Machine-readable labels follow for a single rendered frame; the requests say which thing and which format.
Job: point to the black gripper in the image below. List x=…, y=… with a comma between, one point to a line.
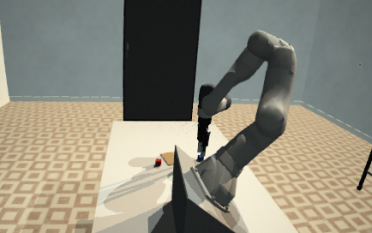
x=203, y=134

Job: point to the tan flat mat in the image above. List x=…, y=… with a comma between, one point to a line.
x=168, y=157

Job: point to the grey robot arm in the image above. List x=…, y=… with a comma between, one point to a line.
x=217, y=174

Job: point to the red die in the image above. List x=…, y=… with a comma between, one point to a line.
x=158, y=162

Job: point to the blue die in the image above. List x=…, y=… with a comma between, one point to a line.
x=200, y=158

